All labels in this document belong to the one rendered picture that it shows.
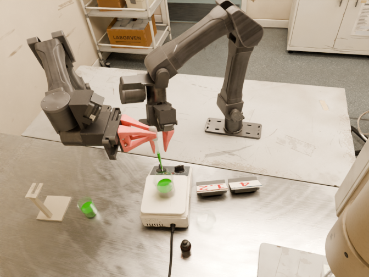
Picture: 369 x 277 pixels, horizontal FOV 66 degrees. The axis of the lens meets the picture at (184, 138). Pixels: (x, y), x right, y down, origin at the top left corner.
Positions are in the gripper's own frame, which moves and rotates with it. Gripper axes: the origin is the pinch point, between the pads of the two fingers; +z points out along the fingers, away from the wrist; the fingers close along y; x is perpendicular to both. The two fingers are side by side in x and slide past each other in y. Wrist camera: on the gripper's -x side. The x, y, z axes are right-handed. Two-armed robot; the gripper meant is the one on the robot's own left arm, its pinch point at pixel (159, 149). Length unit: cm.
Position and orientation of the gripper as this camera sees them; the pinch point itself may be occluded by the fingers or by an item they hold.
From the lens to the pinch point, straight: 85.7
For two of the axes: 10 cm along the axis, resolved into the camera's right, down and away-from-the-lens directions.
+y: 9.4, -1.3, 3.3
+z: 0.2, 9.5, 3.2
